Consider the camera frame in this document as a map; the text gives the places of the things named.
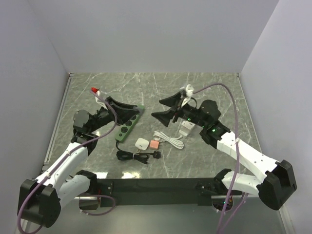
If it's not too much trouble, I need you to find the white coiled cable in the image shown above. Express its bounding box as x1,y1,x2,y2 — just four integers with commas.
153,130,185,150

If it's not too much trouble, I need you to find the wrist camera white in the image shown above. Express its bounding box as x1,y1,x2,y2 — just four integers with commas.
180,84,194,107
91,87,108,110

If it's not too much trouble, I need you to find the purple cable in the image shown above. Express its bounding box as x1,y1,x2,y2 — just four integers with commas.
192,82,249,234
16,90,120,234

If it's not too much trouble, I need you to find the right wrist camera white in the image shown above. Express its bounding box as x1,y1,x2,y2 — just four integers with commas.
180,84,194,107

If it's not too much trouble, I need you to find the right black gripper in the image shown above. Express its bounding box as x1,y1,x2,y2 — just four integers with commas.
152,92,208,128

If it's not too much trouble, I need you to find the white USB power strip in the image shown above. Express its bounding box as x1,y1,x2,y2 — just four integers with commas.
179,120,195,137

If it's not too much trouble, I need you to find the black power cord with plug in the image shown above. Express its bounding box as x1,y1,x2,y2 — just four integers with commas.
115,140,162,165

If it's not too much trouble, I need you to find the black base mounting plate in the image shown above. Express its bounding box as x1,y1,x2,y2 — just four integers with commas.
83,178,228,206

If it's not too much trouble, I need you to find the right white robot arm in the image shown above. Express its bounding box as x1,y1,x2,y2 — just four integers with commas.
152,92,297,211

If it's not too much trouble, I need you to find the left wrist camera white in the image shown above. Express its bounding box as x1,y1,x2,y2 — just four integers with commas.
91,87,108,110

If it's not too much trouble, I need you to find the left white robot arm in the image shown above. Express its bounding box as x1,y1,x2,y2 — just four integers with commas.
18,96,142,228

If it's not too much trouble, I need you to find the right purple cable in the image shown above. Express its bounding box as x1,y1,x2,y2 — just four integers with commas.
192,82,249,234

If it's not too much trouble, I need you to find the aluminium frame rail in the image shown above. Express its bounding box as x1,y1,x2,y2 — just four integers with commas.
27,177,285,203

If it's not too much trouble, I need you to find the pink square adapter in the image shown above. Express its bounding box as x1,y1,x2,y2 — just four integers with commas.
150,140,159,150

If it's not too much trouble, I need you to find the white square charger plug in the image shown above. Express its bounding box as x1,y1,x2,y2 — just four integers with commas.
135,138,149,153

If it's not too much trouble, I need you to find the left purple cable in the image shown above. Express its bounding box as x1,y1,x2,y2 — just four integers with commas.
16,90,120,234

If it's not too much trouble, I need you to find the green power strip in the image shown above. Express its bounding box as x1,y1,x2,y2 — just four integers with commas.
115,105,145,143

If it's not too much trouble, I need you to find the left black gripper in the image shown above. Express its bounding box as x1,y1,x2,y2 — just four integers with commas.
89,97,139,133

